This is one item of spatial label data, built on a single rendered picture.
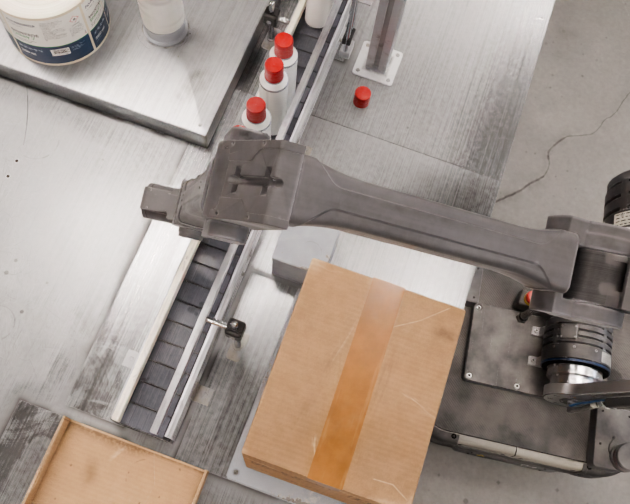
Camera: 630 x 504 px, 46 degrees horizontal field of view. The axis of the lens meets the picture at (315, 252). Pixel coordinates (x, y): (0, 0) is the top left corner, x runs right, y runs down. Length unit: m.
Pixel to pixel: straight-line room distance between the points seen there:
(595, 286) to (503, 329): 1.26
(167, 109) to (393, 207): 0.88
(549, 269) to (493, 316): 1.29
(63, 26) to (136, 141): 0.25
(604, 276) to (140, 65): 1.04
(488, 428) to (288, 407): 1.04
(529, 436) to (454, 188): 0.79
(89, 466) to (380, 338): 0.56
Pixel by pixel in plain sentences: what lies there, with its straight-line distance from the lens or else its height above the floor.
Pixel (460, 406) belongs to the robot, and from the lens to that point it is 2.00.
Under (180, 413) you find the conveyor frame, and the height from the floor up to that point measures 0.88.
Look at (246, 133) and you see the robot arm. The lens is 0.72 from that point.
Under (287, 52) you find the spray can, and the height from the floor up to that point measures 1.07.
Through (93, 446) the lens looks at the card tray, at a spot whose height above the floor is 0.83.
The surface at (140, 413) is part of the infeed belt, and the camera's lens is 1.30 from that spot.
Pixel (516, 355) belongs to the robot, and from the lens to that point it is 2.04.
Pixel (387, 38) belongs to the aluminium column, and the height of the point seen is 0.95.
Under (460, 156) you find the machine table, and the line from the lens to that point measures 1.54.
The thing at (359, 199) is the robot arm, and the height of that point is 1.55.
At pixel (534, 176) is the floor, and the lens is 2.55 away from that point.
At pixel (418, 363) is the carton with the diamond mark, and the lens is 1.08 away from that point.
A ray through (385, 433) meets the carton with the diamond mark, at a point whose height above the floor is 1.12.
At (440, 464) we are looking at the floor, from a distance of 2.21.
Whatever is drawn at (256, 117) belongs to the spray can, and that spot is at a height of 1.07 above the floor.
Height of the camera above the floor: 2.15
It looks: 70 degrees down
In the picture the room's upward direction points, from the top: 11 degrees clockwise
